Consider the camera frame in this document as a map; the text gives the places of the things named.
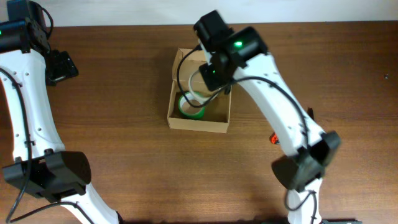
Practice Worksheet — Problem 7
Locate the green tape roll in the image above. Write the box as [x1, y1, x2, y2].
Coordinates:
[177, 92, 205, 120]

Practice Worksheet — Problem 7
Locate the brown cardboard box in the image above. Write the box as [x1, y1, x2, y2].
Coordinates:
[167, 49, 231, 133]

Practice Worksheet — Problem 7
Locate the orange utility knife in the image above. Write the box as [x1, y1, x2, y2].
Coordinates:
[269, 132, 280, 145]

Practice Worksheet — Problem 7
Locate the beige masking tape roll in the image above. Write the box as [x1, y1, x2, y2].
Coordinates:
[188, 70, 218, 106]

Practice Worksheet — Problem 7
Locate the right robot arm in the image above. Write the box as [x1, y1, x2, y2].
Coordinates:
[193, 11, 341, 223]

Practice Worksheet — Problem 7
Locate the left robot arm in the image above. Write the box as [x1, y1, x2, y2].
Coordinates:
[1, 0, 123, 223]

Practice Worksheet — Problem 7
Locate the black white marker pen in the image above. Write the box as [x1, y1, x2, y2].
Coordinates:
[307, 107, 314, 120]

